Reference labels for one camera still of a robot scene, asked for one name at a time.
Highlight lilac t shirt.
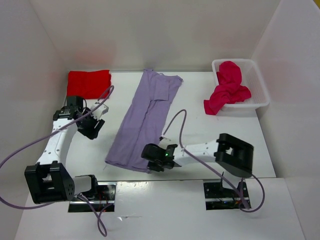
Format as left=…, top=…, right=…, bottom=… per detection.
left=105, top=69, right=183, bottom=173

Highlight red t shirt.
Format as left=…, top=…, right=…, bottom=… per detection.
left=66, top=70, right=111, bottom=100

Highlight magenta t shirt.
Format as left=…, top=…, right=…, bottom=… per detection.
left=203, top=61, right=252, bottom=115

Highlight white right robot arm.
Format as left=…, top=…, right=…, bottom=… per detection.
left=141, top=133, right=254, bottom=180

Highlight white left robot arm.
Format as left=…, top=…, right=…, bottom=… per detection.
left=24, top=96, right=109, bottom=204

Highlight white plastic basket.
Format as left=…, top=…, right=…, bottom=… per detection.
left=211, top=58, right=270, bottom=112

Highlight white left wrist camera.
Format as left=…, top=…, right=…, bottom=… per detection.
left=90, top=102, right=109, bottom=121

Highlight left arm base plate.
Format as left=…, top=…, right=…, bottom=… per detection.
left=68, top=181, right=117, bottom=213

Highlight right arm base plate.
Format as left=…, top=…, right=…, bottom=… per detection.
left=203, top=180, right=245, bottom=211

